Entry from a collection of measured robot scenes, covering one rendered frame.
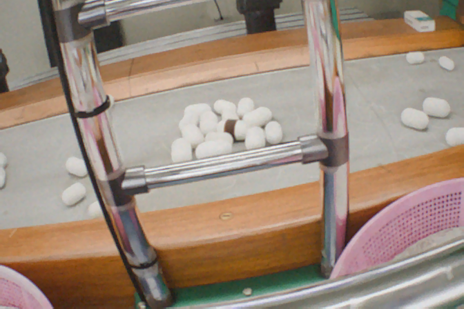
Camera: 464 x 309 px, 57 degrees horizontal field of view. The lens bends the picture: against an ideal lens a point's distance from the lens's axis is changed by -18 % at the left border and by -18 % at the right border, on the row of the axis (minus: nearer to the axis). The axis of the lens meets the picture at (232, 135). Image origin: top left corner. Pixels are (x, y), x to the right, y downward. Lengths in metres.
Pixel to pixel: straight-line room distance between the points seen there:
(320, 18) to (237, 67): 0.43
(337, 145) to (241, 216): 0.12
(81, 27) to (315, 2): 0.14
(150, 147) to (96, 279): 0.21
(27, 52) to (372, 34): 2.22
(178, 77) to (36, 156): 0.24
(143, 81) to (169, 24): 1.93
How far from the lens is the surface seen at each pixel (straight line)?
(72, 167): 0.56
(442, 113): 0.58
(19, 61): 2.78
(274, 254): 0.41
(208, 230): 0.40
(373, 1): 2.92
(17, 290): 0.43
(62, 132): 0.69
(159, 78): 0.72
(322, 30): 0.30
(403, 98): 0.63
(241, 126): 0.55
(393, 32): 0.80
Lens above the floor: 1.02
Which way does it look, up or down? 29 degrees down
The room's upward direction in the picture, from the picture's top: 10 degrees counter-clockwise
